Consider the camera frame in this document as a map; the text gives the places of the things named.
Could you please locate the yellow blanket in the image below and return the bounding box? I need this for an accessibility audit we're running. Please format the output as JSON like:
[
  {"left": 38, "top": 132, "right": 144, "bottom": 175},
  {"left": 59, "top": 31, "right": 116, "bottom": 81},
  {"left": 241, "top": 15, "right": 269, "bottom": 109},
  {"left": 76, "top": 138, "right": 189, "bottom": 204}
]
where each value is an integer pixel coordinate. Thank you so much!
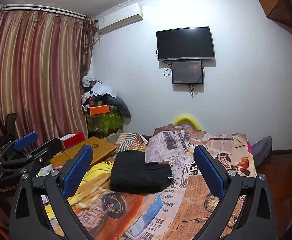
[{"left": 43, "top": 159, "right": 116, "bottom": 230}]

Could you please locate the orange shoe box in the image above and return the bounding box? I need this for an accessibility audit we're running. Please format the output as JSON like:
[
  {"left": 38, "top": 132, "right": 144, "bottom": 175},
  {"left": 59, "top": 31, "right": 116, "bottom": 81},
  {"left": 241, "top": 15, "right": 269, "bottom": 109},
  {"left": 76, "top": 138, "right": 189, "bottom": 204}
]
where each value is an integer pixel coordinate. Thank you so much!
[{"left": 85, "top": 105, "right": 110, "bottom": 115}]

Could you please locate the purple backpack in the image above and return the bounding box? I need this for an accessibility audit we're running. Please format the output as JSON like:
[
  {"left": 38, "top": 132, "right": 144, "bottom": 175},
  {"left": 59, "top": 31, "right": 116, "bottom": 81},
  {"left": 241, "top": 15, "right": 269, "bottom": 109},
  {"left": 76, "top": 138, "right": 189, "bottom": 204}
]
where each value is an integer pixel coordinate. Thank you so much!
[{"left": 252, "top": 136, "right": 272, "bottom": 167}]

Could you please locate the yellow pillow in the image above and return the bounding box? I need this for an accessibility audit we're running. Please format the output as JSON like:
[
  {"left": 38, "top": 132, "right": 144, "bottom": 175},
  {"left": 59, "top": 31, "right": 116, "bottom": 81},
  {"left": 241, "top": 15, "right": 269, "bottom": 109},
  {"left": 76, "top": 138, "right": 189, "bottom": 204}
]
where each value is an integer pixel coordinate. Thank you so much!
[{"left": 173, "top": 115, "right": 201, "bottom": 130}]

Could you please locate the striped red curtain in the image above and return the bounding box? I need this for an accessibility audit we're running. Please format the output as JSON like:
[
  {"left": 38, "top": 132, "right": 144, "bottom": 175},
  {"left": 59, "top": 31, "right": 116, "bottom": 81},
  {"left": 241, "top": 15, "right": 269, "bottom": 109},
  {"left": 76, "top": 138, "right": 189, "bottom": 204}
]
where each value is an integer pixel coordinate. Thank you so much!
[{"left": 0, "top": 5, "right": 97, "bottom": 144}]

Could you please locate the dark grey garment on pile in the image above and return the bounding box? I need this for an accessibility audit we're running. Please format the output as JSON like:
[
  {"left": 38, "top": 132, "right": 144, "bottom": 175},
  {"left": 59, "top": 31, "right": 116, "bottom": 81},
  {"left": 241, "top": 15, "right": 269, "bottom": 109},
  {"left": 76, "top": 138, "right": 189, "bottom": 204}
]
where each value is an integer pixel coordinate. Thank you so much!
[{"left": 102, "top": 94, "right": 131, "bottom": 119}]

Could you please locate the green camouflage storage box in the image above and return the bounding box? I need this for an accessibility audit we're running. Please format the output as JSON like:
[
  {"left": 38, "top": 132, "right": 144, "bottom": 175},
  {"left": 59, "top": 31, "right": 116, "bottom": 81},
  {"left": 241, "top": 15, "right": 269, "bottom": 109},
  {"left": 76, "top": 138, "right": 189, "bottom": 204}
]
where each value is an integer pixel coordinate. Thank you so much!
[{"left": 86, "top": 111, "right": 123, "bottom": 138}]

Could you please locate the white crumpled paper pile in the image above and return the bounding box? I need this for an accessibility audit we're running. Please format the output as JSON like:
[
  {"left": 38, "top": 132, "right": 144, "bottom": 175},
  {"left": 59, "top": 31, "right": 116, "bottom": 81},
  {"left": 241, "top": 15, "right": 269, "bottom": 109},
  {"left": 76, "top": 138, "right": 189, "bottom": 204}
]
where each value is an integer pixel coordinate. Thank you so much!
[{"left": 82, "top": 76, "right": 117, "bottom": 98}]

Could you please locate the small black wall monitor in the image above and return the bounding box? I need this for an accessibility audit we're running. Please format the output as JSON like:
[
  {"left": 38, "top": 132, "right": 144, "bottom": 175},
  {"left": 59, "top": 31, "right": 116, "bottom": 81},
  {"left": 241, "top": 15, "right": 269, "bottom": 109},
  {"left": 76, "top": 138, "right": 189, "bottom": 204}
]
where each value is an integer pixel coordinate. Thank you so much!
[{"left": 171, "top": 60, "right": 203, "bottom": 85}]

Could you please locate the newspaper print bed cover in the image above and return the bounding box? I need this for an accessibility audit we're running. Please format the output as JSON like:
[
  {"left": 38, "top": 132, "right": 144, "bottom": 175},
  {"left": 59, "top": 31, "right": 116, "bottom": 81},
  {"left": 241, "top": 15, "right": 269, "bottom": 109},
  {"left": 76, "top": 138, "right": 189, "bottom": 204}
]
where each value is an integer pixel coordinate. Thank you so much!
[{"left": 67, "top": 125, "right": 256, "bottom": 239}]

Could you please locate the white air conditioner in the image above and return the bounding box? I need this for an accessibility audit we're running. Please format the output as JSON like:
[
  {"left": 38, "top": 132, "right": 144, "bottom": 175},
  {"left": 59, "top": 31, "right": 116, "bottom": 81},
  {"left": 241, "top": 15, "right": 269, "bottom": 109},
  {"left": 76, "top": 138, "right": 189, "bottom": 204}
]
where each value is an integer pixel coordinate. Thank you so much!
[{"left": 97, "top": 3, "right": 143, "bottom": 34}]

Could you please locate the red white box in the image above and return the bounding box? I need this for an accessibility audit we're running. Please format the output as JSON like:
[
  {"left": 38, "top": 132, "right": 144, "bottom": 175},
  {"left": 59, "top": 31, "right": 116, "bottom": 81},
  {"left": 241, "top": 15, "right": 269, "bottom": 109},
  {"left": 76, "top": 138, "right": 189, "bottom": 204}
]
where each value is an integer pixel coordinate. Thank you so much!
[{"left": 59, "top": 131, "right": 85, "bottom": 150}]

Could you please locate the wooden folding lap desk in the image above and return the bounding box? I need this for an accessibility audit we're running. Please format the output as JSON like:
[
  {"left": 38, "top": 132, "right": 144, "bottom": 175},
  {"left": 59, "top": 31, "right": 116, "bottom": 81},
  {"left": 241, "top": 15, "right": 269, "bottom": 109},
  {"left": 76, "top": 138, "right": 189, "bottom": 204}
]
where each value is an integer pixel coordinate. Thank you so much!
[{"left": 50, "top": 137, "right": 116, "bottom": 167}]

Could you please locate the black zip jacket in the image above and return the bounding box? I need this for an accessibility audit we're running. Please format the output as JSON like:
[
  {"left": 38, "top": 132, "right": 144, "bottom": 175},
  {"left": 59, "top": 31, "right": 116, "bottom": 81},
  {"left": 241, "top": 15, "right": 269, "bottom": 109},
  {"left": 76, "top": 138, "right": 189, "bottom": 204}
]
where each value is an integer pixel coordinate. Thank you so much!
[{"left": 109, "top": 150, "right": 174, "bottom": 194}]

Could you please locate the large black wall television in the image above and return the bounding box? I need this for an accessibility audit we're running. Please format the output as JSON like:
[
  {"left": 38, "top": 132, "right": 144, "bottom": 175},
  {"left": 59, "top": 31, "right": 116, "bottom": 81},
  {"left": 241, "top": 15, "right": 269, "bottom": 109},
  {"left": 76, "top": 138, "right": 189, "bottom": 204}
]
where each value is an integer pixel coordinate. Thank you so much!
[{"left": 156, "top": 27, "right": 215, "bottom": 61}]

